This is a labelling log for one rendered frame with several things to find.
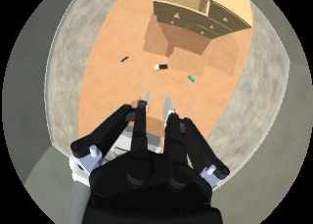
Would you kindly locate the brown wooden drawer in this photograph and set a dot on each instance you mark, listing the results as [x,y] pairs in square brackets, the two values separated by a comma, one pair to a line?
[173,22]
[226,17]
[189,11]
[218,27]
[202,31]

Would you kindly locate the tall wooden chest of drawers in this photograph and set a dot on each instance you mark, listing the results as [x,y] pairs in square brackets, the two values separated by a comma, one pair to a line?
[241,8]

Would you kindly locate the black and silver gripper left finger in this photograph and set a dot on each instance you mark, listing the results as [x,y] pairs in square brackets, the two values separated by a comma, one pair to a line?
[90,150]

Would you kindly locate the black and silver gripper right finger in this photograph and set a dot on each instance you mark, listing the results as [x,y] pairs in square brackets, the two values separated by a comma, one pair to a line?
[201,156]

